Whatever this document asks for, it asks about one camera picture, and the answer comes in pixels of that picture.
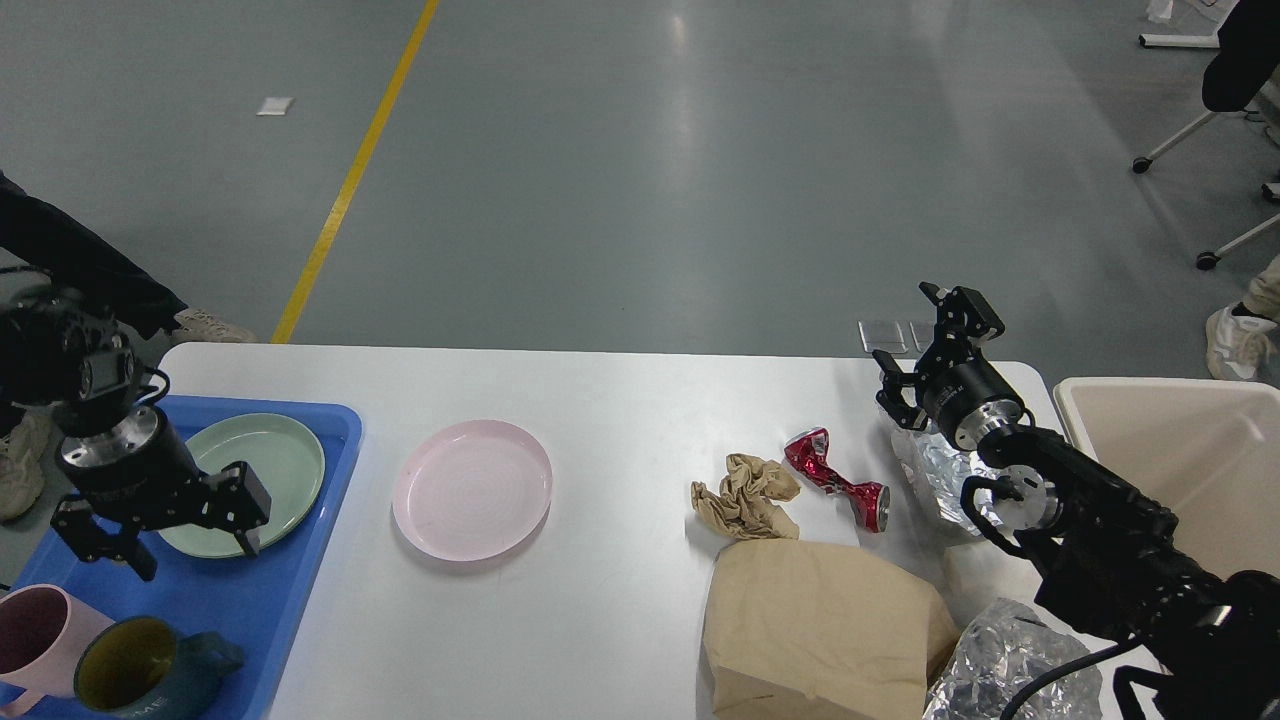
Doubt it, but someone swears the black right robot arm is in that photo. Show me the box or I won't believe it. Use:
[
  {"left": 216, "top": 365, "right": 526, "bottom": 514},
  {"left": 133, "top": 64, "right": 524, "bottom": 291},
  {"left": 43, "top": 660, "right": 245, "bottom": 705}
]
[{"left": 872, "top": 282, "right": 1279, "bottom": 719}]

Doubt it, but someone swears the pink mug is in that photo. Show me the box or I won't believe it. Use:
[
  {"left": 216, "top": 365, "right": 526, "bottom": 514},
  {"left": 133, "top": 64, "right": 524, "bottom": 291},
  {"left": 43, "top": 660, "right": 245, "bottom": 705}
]
[{"left": 1, "top": 584, "right": 114, "bottom": 719}]

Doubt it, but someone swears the pink plastic plate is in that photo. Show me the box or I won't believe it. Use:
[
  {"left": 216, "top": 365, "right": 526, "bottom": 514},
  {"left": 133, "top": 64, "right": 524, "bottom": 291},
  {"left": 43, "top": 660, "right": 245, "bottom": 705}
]
[{"left": 390, "top": 419, "right": 554, "bottom": 562}]

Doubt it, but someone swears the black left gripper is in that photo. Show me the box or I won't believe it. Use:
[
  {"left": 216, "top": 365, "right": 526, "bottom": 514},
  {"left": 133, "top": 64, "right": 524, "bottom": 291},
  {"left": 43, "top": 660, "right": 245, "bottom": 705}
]
[{"left": 50, "top": 405, "right": 273, "bottom": 582}]

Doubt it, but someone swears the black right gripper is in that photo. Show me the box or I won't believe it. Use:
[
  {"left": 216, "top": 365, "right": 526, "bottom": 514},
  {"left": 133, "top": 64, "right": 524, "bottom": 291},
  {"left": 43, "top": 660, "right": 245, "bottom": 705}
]
[{"left": 872, "top": 283, "right": 1027, "bottom": 451}]

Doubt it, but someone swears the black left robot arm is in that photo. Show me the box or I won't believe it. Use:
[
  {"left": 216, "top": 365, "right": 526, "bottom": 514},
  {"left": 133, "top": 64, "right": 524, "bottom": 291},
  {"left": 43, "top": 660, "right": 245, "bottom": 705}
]
[{"left": 1, "top": 282, "right": 273, "bottom": 582}]

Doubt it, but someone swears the blue plastic tray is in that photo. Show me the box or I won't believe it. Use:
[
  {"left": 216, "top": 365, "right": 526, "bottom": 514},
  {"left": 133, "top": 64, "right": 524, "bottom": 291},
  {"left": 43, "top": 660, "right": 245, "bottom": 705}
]
[{"left": 6, "top": 395, "right": 364, "bottom": 719}]

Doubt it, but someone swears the brown paper bag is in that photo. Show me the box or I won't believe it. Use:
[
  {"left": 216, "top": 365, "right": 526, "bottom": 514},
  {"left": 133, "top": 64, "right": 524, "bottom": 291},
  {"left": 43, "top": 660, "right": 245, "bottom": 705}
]
[{"left": 703, "top": 539, "right": 959, "bottom": 719}]

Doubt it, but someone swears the person in beige trousers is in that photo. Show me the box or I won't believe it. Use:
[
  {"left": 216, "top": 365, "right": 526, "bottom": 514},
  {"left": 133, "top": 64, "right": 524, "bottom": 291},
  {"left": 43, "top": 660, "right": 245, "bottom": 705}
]
[{"left": 1204, "top": 258, "right": 1279, "bottom": 382}]

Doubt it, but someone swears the white crumpled tissue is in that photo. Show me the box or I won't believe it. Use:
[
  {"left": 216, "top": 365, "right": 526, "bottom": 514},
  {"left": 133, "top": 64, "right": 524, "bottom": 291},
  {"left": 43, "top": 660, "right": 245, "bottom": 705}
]
[{"left": 940, "top": 542, "right": 1041, "bottom": 628}]

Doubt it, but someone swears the person in black trousers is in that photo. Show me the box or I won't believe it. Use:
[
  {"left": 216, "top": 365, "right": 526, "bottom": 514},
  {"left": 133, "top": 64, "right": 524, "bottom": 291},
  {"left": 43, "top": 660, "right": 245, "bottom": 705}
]
[{"left": 1, "top": 177, "right": 256, "bottom": 521}]

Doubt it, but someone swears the crumpled brown paper ball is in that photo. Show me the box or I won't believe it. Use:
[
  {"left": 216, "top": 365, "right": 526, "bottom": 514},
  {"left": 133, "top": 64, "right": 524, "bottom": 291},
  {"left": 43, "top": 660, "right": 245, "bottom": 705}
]
[{"left": 690, "top": 454, "right": 801, "bottom": 541}]

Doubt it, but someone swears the crushed red can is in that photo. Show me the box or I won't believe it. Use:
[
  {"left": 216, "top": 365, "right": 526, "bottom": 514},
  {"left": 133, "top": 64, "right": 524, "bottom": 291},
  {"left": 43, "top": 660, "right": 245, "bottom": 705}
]
[{"left": 783, "top": 427, "right": 891, "bottom": 533}]

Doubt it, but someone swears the beige plastic bin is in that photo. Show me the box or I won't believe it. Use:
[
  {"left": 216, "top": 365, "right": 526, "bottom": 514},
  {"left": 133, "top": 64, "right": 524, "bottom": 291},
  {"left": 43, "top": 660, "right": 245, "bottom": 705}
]
[{"left": 1053, "top": 377, "right": 1279, "bottom": 578}]

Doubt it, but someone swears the green plastic plate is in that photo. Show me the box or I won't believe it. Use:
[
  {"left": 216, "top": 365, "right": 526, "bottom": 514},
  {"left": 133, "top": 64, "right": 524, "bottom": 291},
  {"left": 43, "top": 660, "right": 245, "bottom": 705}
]
[{"left": 186, "top": 413, "right": 326, "bottom": 550}]

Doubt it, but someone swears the dark teal mug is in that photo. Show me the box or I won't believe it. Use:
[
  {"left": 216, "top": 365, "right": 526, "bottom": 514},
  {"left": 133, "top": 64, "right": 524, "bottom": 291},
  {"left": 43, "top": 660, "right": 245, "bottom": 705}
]
[{"left": 72, "top": 616, "right": 244, "bottom": 719}]

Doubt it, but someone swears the crumpled foil ball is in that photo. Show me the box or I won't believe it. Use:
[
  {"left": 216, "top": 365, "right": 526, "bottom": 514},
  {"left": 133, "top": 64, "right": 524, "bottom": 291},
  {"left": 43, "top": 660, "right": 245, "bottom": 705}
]
[{"left": 922, "top": 597, "right": 1103, "bottom": 719}]

